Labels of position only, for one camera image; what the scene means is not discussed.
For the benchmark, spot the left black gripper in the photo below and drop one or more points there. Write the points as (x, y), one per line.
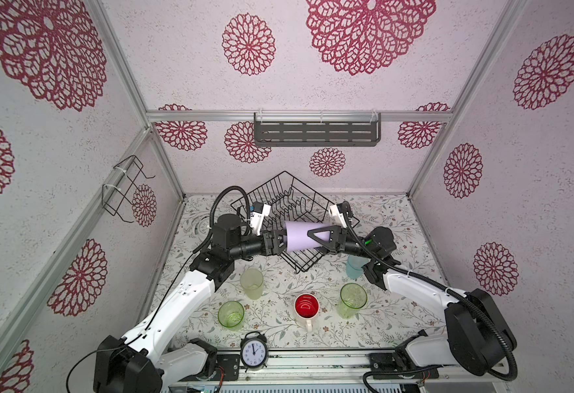
(274, 248)

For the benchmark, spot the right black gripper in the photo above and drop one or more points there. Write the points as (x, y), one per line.
(341, 242)

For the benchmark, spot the lavender plastic cup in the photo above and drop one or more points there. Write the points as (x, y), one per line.
(296, 236)

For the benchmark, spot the teal transparent cup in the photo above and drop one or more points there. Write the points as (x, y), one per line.
(354, 266)

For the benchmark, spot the pale yellow textured cup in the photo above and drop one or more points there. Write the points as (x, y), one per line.
(252, 282)

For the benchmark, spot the green transparent cup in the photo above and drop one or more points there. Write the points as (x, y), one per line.
(352, 299)
(231, 315)

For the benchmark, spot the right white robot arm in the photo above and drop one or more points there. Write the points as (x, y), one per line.
(478, 338)

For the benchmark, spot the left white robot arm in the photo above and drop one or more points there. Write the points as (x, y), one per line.
(139, 360)

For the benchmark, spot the red white mug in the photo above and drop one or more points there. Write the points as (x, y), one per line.
(307, 308)

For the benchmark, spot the white round gauge clock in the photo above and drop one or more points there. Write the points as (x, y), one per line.
(202, 226)

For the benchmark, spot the black alarm clock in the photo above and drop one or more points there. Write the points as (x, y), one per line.
(254, 351)

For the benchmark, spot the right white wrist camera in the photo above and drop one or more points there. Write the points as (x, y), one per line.
(337, 218)

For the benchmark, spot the black wire dish rack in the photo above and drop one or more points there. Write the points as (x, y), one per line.
(290, 200)

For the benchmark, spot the grey wall shelf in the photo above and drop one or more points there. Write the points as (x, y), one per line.
(282, 133)

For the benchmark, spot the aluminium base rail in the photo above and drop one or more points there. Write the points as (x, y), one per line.
(332, 371)

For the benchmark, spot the black wire wall holder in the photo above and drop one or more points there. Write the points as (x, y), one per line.
(130, 198)

